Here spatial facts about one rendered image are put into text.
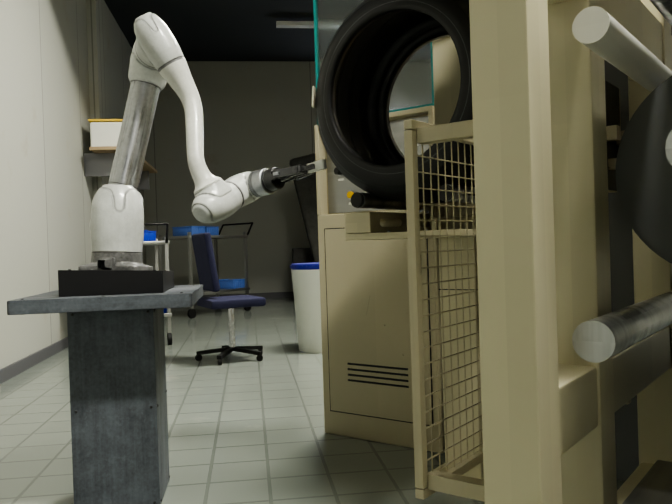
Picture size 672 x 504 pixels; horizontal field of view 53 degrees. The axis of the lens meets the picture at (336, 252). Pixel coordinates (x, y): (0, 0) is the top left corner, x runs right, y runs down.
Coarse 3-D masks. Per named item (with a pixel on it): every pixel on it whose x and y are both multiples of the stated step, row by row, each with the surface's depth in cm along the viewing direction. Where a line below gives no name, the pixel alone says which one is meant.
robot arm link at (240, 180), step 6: (240, 174) 229; (246, 174) 228; (228, 180) 227; (234, 180) 226; (240, 180) 226; (246, 180) 227; (240, 186) 225; (246, 186) 226; (246, 192) 226; (246, 198) 227; (252, 198) 229; (246, 204) 230
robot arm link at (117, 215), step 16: (112, 192) 209; (128, 192) 211; (96, 208) 209; (112, 208) 207; (128, 208) 209; (96, 224) 208; (112, 224) 207; (128, 224) 209; (96, 240) 208; (112, 240) 207; (128, 240) 209
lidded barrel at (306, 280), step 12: (300, 264) 490; (312, 264) 484; (300, 276) 490; (312, 276) 485; (300, 288) 492; (312, 288) 486; (300, 300) 493; (312, 300) 486; (300, 312) 495; (312, 312) 487; (300, 324) 496; (312, 324) 488; (300, 336) 498; (312, 336) 489; (300, 348) 501; (312, 348) 490
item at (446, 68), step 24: (432, 48) 218; (456, 72) 213; (456, 96) 213; (456, 240) 215; (456, 336) 216; (456, 360) 216; (480, 384) 212; (456, 408) 216; (480, 408) 212; (456, 432) 216; (480, 432) 212; (456, 456) 217
